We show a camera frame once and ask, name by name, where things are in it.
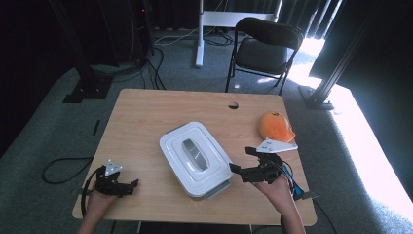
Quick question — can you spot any person's right hand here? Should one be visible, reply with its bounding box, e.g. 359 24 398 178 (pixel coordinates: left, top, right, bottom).
252 175 298 214

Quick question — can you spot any orange plush toy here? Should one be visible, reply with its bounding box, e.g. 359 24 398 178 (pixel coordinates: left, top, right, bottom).
258 111 297 144

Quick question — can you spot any white floor cable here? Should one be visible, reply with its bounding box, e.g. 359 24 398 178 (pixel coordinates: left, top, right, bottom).
153 26 200 47

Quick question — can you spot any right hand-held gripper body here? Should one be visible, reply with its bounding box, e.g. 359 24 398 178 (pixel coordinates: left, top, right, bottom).
254 137 299 185

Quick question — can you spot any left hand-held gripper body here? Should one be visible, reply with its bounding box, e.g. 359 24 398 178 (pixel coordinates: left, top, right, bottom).
93 158 125 197

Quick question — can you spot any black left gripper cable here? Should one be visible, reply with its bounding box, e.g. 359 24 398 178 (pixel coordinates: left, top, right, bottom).
80 165 107 218

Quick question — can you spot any black looped floor cable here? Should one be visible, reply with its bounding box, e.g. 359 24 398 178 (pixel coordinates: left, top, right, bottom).
41 157 94 185

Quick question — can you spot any grey tape strip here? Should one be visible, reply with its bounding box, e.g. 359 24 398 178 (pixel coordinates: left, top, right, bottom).
300 190 320 201

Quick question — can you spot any black folding chair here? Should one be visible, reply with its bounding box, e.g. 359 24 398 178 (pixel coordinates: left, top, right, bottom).
224 17 306 97

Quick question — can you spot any black metal stand with base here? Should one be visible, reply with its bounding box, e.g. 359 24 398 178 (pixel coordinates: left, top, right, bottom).
48 0 115 104

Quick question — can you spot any black aluminium profile stand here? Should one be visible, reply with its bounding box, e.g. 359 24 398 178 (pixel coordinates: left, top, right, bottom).
297 0 383 111

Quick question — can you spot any bundle of black floor cables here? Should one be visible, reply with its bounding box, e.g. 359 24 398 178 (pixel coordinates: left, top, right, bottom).
94 45 168 91

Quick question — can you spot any blue toy car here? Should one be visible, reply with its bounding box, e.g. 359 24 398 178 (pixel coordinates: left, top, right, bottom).
282 164 306 201

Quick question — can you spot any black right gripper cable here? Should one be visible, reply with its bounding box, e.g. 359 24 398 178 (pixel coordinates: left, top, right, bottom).
276 159 339 234

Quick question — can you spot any white plastic lidded container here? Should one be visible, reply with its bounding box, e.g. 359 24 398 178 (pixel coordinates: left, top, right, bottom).
158 121 235 198

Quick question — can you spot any dark curtain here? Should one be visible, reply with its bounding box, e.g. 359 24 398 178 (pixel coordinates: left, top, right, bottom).
152 0 345 40

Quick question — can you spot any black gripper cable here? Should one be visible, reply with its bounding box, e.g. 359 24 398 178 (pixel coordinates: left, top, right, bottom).
276 159 339 234
80 165 107 218

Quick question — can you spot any white desk frame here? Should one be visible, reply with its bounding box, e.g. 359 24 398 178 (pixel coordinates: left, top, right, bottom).
195 0 284 68

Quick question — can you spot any person's left hand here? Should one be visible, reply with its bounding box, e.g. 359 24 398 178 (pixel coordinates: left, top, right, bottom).
86 190 119 214

